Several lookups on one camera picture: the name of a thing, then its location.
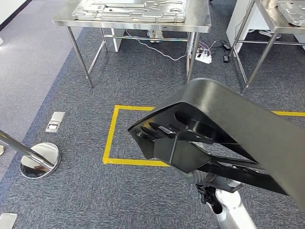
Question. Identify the right robot hand grey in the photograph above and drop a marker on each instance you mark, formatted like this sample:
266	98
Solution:
195	178

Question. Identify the black plastic panel part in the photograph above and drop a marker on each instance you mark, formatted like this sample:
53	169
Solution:
238	110

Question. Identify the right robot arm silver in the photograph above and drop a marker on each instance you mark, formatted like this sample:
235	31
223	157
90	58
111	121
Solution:
233	215

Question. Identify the steel workbench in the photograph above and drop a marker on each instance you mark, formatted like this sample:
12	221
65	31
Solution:
269	15
197	19

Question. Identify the stamped metal sheet part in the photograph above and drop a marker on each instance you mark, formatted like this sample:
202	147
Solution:
293	12
131	12

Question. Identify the white power strip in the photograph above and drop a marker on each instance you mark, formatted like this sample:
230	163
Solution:
203	58

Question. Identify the yellow floor tape square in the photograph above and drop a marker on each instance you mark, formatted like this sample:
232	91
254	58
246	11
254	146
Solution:
109	136
288	113

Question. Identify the black power adapter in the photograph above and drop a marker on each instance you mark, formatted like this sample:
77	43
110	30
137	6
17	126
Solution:
227	59

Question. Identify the person's shoe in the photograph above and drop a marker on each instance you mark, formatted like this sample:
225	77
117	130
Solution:
150	36
160	35

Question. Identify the white panel leg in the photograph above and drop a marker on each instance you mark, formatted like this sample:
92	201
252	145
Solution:
117	39

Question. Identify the floor outlet cover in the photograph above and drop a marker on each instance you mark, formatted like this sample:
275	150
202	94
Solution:
58	117
7	221

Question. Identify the open floor outlet box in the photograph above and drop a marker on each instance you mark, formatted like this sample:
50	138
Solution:
52	127

